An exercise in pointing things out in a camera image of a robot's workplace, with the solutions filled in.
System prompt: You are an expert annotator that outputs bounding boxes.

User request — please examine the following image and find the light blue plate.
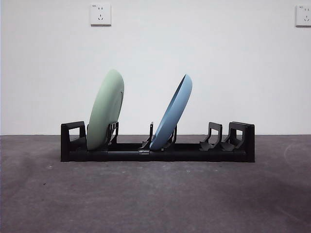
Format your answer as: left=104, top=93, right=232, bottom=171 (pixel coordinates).
left=149, top=74, right=193, bottom=150

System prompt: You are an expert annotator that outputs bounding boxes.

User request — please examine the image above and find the pale green plate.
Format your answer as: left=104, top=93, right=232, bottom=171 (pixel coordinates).
left=86, top=69, right=125, bottom=151

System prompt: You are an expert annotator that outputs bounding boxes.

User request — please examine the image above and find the black plastic plate rack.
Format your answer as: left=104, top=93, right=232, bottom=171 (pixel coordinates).
left=60, top=121, right=256, bottom=163

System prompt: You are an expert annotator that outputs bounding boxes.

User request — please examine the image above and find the white wall socket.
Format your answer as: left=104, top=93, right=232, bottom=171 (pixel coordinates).
left=90, top=3, right=112, bottom=27
left=295, top=4, right=311, bottom=27

